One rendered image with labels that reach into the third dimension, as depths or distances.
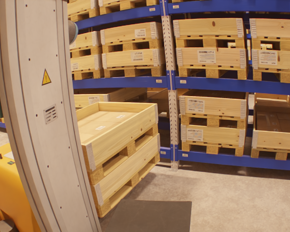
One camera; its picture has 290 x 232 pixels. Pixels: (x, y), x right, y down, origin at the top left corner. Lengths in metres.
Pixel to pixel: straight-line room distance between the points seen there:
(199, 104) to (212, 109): 0.16
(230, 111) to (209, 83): 0.38
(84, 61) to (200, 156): 2.01
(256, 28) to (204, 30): 0.60
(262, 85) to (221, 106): 0.56
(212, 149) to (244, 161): 0.45
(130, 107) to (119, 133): 0.81
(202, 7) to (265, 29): 0.74
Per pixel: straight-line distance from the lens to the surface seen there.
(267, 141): 2.72
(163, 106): 4.25
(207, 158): 2.90
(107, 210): 2.02
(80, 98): 3.50
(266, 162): 2.85
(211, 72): 2.59
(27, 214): 1.48
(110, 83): 3.14
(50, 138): 0.75
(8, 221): 1.89
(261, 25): 2.55
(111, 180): 1.97
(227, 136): 2.73
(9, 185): 1.57
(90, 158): 1.70
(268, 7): 2.59
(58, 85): 0.80
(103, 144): 1.81
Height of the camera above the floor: 1.50
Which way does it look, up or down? 17 degrees down
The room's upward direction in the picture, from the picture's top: 5 degrees counter-clockwise
